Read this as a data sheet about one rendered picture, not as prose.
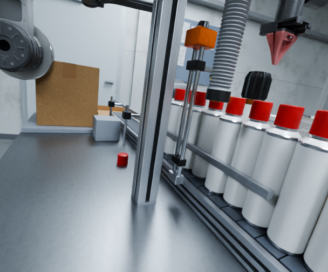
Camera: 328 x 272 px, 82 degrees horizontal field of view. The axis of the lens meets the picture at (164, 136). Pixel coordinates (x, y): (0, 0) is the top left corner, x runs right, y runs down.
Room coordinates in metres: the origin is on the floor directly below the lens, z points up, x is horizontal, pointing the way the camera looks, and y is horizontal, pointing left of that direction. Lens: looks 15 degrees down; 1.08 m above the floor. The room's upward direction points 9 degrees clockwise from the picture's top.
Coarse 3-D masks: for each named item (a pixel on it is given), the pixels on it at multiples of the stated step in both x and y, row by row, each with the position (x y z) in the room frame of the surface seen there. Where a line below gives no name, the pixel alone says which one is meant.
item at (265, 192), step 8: (136, 112) 0.79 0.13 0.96; (168, 136) 0.52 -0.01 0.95; (176, 136) 0.48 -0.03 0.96; (192, 144) 0.43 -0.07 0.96; (200, 152) 0.39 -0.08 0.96; (208, 160) 0.36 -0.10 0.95; (216, 160) 0.34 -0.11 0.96; (224, 168) 0.32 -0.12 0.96; (232, 168) 0.31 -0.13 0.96; (232, 176) 0.31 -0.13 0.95; (240, 176) 0.29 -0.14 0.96; (248, 176) 0.29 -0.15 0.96; (248, 184) 0.28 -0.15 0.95; (256, 184) 0.27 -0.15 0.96; (256, 192) 0.26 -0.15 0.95; (264, 192) 0.25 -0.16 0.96; (272, 192) 0.25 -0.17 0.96
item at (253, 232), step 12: (132, 120) 1.01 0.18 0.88; (168, 156) 0.55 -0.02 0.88; (192, 180) 0.41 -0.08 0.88; (204, 180) 0.42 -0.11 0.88; (204, 192) 0.36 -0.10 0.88; (216, 204) 0.32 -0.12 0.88; (240, 216) 0.30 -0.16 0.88; (252, 228) 0.27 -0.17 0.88; (264, 240) 0.24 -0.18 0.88; (276, 252) 0.22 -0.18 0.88; (288, 264) 0.21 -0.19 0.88; (300, 264) 0.21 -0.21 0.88
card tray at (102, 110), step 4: (100, 108) 1.46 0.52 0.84; (104, 108) 1.47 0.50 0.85; (108, 108) 1.49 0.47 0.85; (112, 108) 1.50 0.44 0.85; (116, 108) 1.51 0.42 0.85; (120, 108) 1.53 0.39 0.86; (124, 108) 1.55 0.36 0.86; (100, 112) 1.35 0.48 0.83; (104, 112) 1.37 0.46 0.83; (108, 112) 1.40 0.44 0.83
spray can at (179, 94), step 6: (180, 90) 0.56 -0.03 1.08; (174, 96) 0.57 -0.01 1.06; (180, 96) 0.56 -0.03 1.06; (174, 102) 0.56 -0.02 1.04; (180, 102) 0.56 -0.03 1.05; (174, 108) 0.55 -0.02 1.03; (180, 108) 0.55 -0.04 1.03; (174, 114) 0.55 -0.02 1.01; (174, 120) 0.55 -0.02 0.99; (168, 126) 0.56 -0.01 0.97; (174, 126) 0.55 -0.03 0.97; (174, 132) 0.55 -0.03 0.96; (168, 138) 0.56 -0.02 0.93; (168, 144) 0.55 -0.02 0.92; (174, 144) 0.55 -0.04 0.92; (168, 150) 0.55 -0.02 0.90
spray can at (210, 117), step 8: (216, 104) 0.43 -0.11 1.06; (208, 112) 0.43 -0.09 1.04; (216, 112) 0.42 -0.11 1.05; (208, 120) 0.42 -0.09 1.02; (216, 120) 0.42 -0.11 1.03; (200, 128) 0.44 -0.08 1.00; (208, 128) 0.42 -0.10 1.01; (216, 128) 0.42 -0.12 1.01; (200, 136) 0.43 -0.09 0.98; (208, 136) 0.42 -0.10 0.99; (200, 144) 0.43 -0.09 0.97; (208, 144) 0.42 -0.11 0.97; (208, 152) 0.42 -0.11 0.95; (200, 160) 0.42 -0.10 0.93; (192, 168) 0.44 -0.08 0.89; (200, 168) 0.42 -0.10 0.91; (200, 176) 0.42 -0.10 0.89
